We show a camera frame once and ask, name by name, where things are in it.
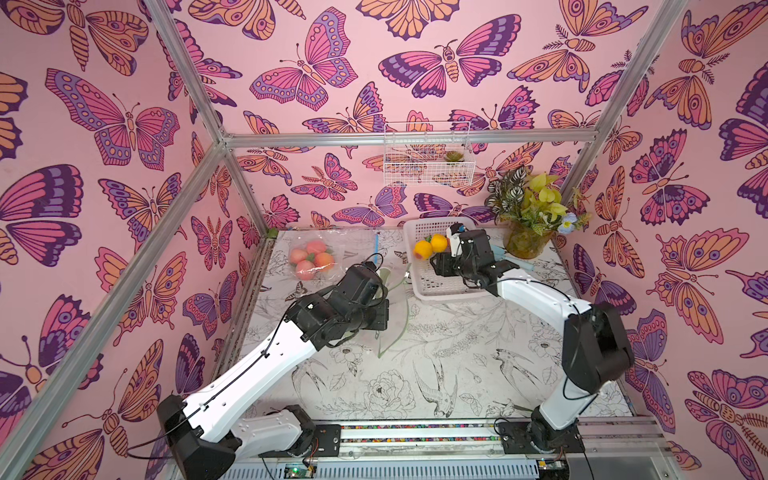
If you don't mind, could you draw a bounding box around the clear green-zipper zip-top bag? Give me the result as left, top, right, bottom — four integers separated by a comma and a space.
375, 264, 414, 359

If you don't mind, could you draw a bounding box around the yellow peach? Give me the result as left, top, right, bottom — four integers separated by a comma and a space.
429, 234, 450, 253
412, 240, 434, 260

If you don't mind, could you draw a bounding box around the orange-red peach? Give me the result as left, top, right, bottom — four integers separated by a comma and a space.
314, 252, 336, 272

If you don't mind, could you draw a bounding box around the clear blue-zipper zip-top bag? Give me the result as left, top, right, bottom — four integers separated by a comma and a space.
285, 229, 376, 282

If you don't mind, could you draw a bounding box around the pink peach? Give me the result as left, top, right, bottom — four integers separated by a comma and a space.
305, 240, 328, 255
289, 248, 309, 265
295, 260, 317, 281

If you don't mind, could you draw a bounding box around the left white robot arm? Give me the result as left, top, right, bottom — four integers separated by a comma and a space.
157, 259, 389, 479

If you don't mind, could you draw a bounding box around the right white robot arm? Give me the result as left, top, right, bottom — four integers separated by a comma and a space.
430, 223, 635, 453

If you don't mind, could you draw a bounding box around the light blue scoop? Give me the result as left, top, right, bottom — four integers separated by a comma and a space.
494, 249, 535, 272

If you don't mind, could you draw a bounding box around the pink plastic basket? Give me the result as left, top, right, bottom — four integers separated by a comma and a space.
403, 217, 499, 302

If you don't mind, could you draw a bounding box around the potted artificial plant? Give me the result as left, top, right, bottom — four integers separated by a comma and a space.
485, 166, 591, 260

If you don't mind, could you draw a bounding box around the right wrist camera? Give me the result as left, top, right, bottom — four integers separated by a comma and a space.
446, 222, 466, 257

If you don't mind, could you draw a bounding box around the white wire wall basket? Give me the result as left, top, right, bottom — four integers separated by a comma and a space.
381, 122, 476, 189

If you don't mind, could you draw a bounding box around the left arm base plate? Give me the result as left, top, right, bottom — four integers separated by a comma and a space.
285, 424, 342, 458

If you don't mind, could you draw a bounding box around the aluminium frame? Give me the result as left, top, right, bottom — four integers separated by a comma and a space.
1, 1, 687, 479

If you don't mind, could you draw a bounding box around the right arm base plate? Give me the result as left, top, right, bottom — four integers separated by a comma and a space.
494, 419, 585, 455

